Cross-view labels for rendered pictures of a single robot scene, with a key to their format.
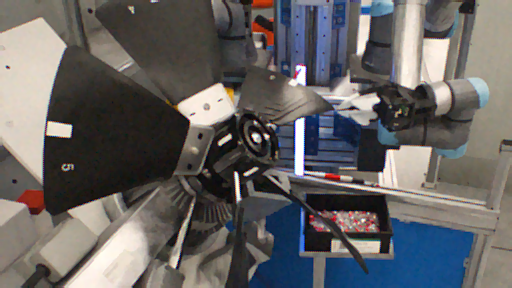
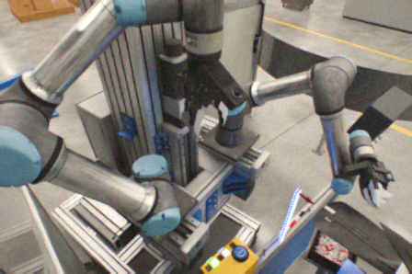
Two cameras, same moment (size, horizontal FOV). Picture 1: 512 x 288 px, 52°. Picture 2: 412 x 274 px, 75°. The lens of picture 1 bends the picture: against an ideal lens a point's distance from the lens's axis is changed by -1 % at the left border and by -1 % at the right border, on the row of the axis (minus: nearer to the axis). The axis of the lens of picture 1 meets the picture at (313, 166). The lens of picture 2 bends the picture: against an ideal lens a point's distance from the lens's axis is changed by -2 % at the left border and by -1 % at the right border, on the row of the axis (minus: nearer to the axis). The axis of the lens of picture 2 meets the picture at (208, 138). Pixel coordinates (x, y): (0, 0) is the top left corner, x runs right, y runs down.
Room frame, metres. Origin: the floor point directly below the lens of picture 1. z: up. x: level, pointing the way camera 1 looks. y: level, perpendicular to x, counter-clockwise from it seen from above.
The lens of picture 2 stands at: (1.18, 0.67, 1.90)
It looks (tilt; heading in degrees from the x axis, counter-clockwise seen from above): 41 degrees down; 305
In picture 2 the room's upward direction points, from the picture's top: straight up
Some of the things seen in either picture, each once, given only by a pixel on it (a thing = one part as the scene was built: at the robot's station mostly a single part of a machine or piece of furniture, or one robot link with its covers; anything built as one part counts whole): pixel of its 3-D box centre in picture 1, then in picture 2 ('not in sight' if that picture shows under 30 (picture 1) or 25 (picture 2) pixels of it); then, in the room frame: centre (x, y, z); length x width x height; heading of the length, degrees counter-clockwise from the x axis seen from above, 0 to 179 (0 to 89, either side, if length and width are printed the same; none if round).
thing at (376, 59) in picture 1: (384, 52); (230, 129); (1.67, -0.22, 1.09); 0.15 x 0.15 x 0.10
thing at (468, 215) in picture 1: (333, 191); (291, 229); (1.24, -0.06, 0.82); 0.90 x 0.04 x 0.08; 76
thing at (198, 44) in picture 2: not in sight; (202, 39); (1.49, 0.24, 1.70); 0.08 x 0.08 x 0.05
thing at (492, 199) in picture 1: (499, 176); not in sight; (1.13, -0.48, 0.96); 0.03 x 0.03 x 0.20; 76
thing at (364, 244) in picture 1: (345, 222); (335, 243); (1.06, -0.09, 0.85); 0.22 x 0.17 x 0.07; 91
